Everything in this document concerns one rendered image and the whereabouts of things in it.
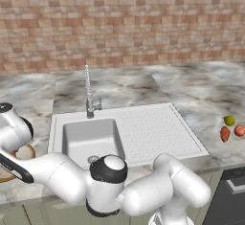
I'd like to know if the white sink with drainboard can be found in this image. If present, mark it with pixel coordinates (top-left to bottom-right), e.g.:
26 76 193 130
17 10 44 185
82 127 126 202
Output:
47 101 211 169

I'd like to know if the silver spring tap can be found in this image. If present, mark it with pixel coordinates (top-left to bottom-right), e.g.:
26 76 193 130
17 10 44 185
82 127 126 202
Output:
83 64 103 120

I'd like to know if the orange sweet potato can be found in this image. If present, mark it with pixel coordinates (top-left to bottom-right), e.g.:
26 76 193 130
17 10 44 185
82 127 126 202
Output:
219 125 232 144

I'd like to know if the green lime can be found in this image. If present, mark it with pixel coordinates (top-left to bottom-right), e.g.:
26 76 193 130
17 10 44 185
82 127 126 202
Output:
223 115 236 127

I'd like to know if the pale green cupboard panel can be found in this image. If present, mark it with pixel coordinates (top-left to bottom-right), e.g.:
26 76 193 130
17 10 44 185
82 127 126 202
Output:
189 169 225 225

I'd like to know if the red peach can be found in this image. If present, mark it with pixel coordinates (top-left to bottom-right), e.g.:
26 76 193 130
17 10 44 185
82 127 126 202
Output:
234 124 245 138

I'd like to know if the pale green cupboard door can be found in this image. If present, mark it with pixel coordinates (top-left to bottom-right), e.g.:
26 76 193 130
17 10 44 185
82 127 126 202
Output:
0 203 31 225
22 197 97 225

